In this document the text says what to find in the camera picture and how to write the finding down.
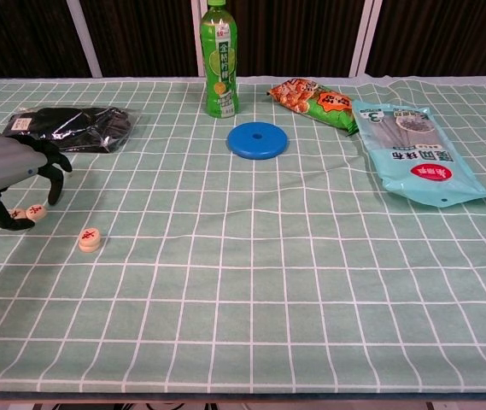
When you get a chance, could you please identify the black gloves in clear bag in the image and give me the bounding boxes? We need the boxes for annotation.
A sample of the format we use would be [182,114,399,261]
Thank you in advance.
[3,105,142,155]

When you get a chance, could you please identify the light blue dishcloth package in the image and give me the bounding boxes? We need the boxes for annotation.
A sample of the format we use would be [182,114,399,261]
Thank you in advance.
[351,99,486,209]

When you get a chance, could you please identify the green grid-pattern table cover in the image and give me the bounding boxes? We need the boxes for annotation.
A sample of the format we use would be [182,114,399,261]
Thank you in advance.
[0,74,486,394]

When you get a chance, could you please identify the green tea bottle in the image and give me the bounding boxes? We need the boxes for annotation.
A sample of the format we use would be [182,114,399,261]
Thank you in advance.
[198,0,240,120]

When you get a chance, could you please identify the blue plastic disc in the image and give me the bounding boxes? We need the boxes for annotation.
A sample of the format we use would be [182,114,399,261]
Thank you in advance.
[226,121,290,161]

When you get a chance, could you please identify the orange green snack bag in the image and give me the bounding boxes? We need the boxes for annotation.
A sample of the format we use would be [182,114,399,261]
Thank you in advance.
[269,77,359,137]

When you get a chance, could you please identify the white partition post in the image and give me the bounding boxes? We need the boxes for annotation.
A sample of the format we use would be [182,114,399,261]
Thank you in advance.
[65,0,103,79]
[348,0,384,78]
[190,0,209,78]

